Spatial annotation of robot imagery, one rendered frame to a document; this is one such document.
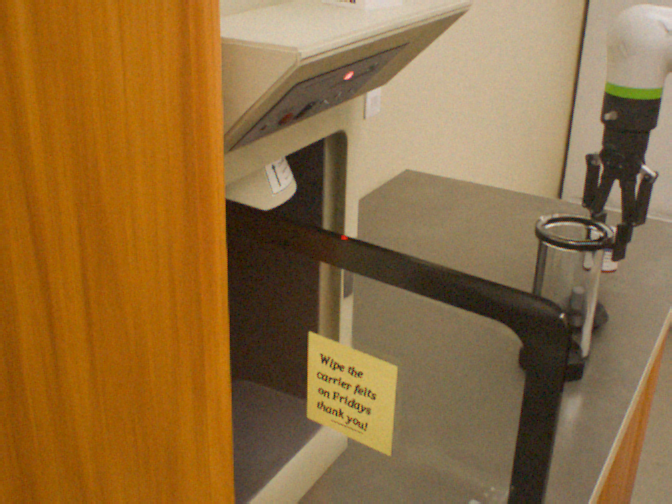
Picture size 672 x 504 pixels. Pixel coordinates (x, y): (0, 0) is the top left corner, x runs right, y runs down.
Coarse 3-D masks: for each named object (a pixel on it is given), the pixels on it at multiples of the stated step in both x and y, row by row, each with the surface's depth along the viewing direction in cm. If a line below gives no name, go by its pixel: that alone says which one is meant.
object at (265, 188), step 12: (264, 168) 81; (276, 168) 83; (288, 168) 86; (240, 180) 80; (252, 180) 80; (264, 180) 81; (276, 180) 83; (288, 180) 85; (228, 192) 79; (240, 192) 80; (252, 192) 80; (264, 192) 81; (276, 192) 82; (288, 192) 84; (252, 204) 80; (264, 204) 81; (276, 204) 82
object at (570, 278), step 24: (552, 216) 123; (576, 216) 123; (576, 240) 115; (600, 240) 115; (552, 264) 118; (576, 264) 116; (600, 264) 118; (552, 288) 119; (576, 288) 118; (576, 312) 120; (576, 336) 121; (576, 360) 123
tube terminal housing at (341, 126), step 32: (224, 0) 66; (256, 0) 69; (288, 0) 74; (288, 128) 78; (320, 128) 84; (352, 128) 90; (224, 160) 71; (256, 160) 75; (352, 160) 92; (352, 192) 93; (352, 224) 95
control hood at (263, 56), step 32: (320, 0) 75; (416, 0) 76; (448, 0) 77; (224, 32) 60; (256, 32) 60; (288, 32) 60; (320, 32) 61; (352, 32) 62; (384, 32) 66; (416, 32) 73; (224, 64) 58; (256, 64) 57; (288, 64) 56; (320, 64) 60; (224, 96) 59; (256, 96) 58; (352, 96) 81; (224, 128) 60
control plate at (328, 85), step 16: (400, 48) 75; (352, 64) 67; (368, 64) 71; (384, 64) 76; (320, 80) 64; (336, 80) 68; (352, 80) 73; (288, 96) 62; (304, 96) 65; (320, 96) 70; (272, 112) 63; (288, 112) 67; (256, 128) 64; (272, 128) 68; (240, 144) 65
